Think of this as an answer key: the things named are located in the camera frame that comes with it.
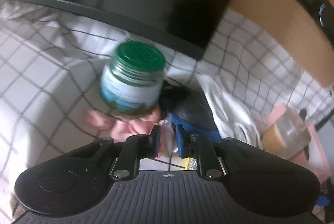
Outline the pink cloth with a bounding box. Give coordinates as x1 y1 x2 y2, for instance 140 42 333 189
86 106 175 157

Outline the green lid glass jar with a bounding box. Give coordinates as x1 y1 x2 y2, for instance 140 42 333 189
100 41 166 116

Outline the clear jar tan lid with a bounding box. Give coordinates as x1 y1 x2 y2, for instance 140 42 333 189
262 108 311 160

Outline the pink storage box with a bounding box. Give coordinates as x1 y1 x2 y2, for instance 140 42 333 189
267 104 313 166

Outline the white black grid tablecloth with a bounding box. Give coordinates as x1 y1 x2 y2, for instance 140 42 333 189
1 2 333 223

